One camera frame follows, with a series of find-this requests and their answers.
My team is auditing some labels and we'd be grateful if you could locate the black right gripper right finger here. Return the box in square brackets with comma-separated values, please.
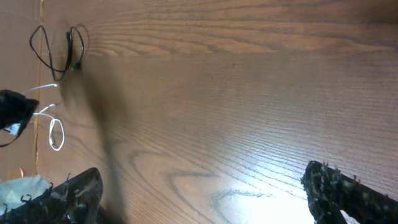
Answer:
[301, 161, 397, 223]

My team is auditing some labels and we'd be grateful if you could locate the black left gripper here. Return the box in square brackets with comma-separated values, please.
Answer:
[1, 90, 39, 147]

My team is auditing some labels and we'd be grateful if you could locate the white usb cable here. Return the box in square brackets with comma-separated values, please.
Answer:
[21, 82, 66, 152]

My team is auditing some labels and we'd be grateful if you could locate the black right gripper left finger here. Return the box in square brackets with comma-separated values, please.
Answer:
[1, 167, 103, 224]

